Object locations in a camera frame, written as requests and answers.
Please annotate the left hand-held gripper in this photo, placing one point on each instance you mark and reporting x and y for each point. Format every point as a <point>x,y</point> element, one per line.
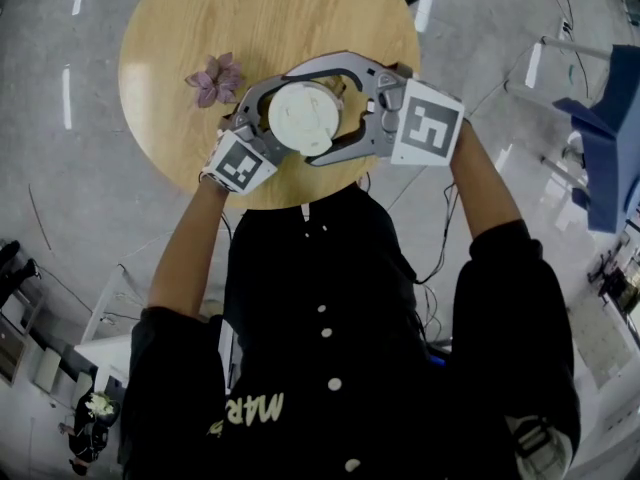
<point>240,165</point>

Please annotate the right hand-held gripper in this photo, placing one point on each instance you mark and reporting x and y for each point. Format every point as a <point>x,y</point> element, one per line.
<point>427,125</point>

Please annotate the white round lid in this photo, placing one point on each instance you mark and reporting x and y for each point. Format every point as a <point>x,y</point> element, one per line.
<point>300,115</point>

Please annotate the person's left forearm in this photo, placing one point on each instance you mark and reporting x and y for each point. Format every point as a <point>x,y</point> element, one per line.
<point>185,253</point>

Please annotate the person's right forearm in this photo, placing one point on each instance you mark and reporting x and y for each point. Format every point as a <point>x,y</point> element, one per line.
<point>480,188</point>

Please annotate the purple artificial flower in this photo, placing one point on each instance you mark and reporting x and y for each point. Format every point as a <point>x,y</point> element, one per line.
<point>217,80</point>

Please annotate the person's black shirt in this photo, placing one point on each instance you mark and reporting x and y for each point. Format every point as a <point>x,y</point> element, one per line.
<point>325,278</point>

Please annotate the white power strip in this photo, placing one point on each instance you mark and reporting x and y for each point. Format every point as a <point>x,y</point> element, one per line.
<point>565,25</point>

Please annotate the blue cloth covered table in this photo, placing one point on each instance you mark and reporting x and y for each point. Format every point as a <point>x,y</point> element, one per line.
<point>612,133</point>

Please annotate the white desk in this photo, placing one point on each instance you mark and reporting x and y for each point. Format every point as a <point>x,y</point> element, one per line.
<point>110,353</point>

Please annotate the white flower bouquet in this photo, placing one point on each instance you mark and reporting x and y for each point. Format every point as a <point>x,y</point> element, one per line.
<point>100,403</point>

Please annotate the person's grey shoe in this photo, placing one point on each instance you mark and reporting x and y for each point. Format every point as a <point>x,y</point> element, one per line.
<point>535,443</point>

